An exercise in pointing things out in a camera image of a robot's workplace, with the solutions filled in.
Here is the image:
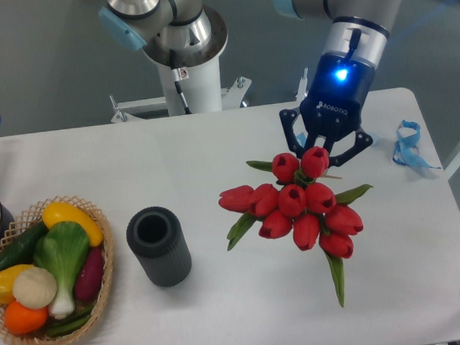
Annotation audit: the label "dark grey ribbed vase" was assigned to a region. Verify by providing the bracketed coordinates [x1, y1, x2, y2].
[126, 206, 192, 288]

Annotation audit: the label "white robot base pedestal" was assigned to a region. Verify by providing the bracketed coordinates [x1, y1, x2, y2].
[110, 6, 252, 123]

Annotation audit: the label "yellow bell pepper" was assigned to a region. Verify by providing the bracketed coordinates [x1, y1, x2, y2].
[0, 264, 33, 305]

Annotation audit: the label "orange fruit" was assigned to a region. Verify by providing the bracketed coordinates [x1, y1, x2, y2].
[4, 301, 48, 335]

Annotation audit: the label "purple sweet potato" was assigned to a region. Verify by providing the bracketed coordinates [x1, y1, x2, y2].
[74, 247, 105, 302]

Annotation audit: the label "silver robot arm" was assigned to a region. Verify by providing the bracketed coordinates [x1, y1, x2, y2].
[98, 0, 402, 167]

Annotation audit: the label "cream white garlic bulb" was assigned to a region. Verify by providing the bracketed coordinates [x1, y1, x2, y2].
[13, 267, 58, 310]

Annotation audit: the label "green bok choy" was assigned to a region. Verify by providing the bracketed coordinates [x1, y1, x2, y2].
[33, 221, 90, 320]

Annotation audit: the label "woven wicker basket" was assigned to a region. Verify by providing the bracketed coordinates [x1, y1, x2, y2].
[0, 196, 114, 345]

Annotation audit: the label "blue ribbon strap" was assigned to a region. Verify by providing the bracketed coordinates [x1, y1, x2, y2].
[391, 117, 443, 176]

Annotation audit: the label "green bean pods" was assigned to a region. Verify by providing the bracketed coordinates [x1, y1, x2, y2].
[44, 306, 93, 338]

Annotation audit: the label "red tulip bouquet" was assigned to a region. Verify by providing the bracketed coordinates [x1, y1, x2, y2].
[218, 146, 371, 306]

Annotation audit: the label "dark green cucumber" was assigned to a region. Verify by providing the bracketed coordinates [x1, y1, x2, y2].
[0, 221, 49, 272]

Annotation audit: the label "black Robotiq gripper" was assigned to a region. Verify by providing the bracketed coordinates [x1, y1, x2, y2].
[279, 54, 376, 168]

